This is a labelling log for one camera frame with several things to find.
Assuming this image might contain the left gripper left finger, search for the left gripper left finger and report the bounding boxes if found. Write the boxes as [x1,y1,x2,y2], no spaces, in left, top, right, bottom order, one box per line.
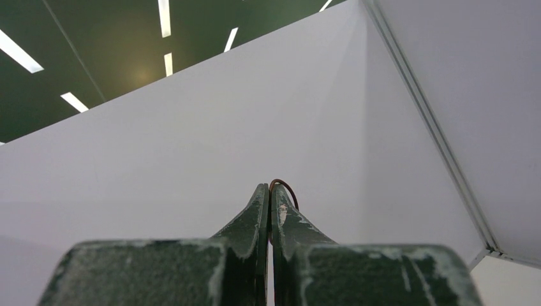
[38,184,269,305]

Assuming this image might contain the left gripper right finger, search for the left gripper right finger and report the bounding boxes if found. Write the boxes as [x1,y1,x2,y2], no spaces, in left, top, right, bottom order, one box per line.
[270,184,482,305]

